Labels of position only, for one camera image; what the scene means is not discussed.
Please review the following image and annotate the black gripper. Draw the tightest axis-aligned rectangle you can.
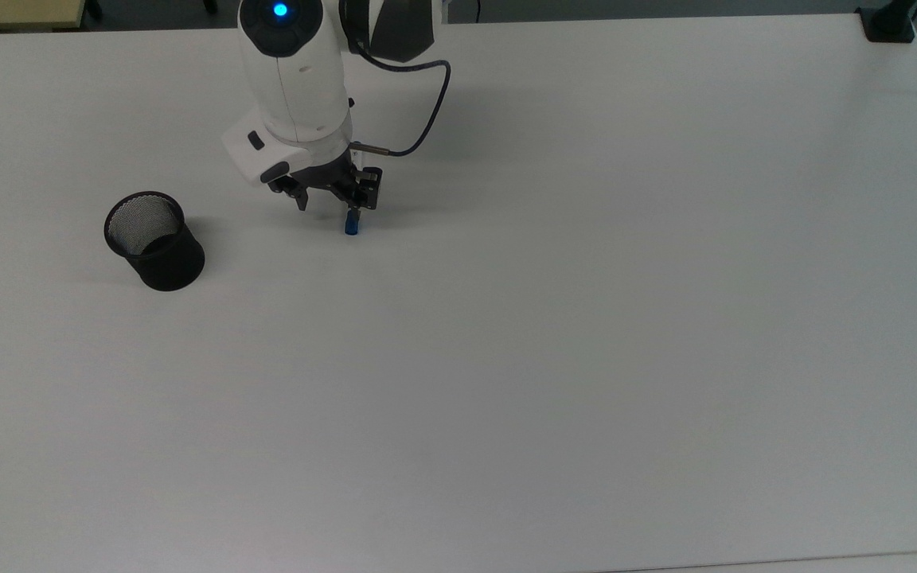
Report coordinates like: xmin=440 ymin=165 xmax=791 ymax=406
xmin=267 ymin=150 xmax=384 ymax=213

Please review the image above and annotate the black mesh pen cup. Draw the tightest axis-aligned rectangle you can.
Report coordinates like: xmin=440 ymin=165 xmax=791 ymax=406
xmin=103 ymin=190 xmax=207 ymax=293

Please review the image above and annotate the yellow wooden table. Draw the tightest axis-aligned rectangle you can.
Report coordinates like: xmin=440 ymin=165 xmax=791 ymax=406
xmin=0 ymin=0 xmax=87 ymax=33

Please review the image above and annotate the dark robot arm cable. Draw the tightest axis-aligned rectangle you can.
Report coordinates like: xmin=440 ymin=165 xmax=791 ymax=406
xmin=347 ymin=57 xmax=453 ymax=158

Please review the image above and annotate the black clamped camera pole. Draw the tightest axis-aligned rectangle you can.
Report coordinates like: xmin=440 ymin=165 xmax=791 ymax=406
xmin=856 ymin=0 xmax=917 ymax=44

